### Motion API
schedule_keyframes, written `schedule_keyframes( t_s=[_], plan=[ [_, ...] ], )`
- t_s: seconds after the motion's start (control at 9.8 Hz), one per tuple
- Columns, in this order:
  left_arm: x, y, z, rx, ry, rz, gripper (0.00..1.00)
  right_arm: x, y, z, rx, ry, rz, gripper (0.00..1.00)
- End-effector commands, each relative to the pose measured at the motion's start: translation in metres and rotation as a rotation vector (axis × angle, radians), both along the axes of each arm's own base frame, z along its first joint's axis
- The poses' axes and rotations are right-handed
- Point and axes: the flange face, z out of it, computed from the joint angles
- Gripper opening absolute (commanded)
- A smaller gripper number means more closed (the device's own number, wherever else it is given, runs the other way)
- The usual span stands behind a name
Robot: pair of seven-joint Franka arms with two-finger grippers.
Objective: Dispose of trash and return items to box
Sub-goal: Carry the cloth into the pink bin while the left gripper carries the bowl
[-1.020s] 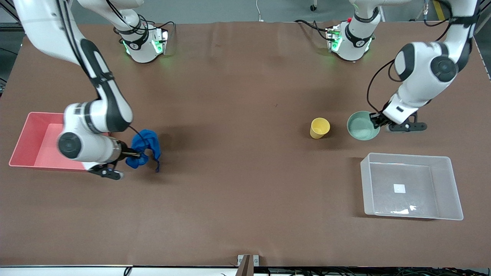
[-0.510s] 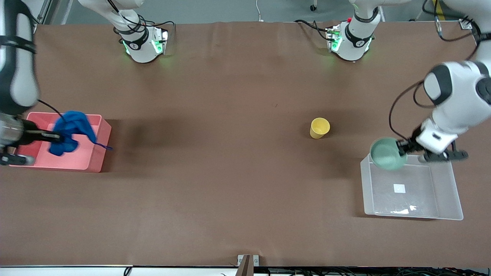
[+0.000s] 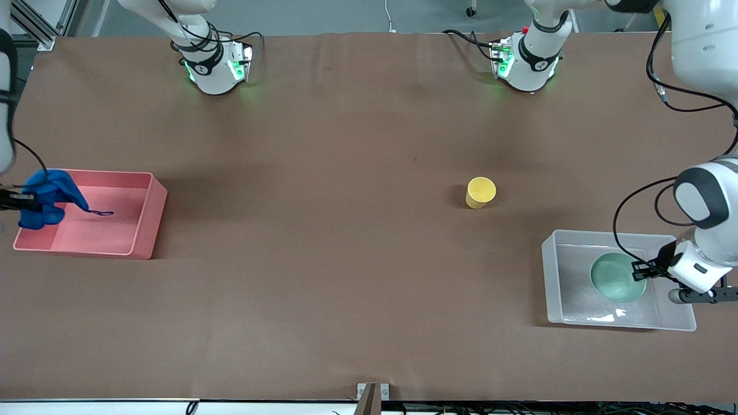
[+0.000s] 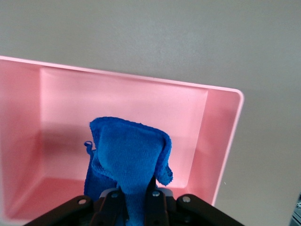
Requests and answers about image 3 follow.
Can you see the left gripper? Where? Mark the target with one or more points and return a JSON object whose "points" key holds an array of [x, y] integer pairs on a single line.
{"points": [[661, 260]]}

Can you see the blue cloth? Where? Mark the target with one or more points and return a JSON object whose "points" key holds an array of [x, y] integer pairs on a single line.
{"points": [[49, 190]]}

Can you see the mint green bowl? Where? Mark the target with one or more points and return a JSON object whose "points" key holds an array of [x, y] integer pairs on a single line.
{"points": [[614, 279]]}

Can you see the translucent white plastic bin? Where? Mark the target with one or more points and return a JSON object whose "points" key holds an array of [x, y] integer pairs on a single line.
{"points": [[565, 288]]}

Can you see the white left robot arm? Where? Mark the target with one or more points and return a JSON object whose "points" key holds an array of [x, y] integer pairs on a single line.
{"points": [[706, 40]]}

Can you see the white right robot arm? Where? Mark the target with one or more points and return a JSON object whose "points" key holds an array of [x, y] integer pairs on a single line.
{"points": [[213, 75]]}

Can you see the pink plastic bin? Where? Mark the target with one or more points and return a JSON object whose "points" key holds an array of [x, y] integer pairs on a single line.
{"points": [[98, 236]]}

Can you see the yellow cup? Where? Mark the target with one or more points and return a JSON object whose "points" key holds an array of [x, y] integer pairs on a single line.
{"points": [[480, 193]]}

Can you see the brown table cover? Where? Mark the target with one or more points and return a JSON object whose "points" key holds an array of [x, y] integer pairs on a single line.
{"points": [[346, 259]]}

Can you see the aluminium frame profile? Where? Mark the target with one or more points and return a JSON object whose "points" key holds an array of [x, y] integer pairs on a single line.
{"points": [[40, 31]]}

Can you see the white table edge rail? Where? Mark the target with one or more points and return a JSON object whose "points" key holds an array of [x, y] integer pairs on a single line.
{"points": [[86, 408]]}

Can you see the metal table edge bracket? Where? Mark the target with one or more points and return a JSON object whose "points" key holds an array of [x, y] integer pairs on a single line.
{"points": [[369, 397]]}

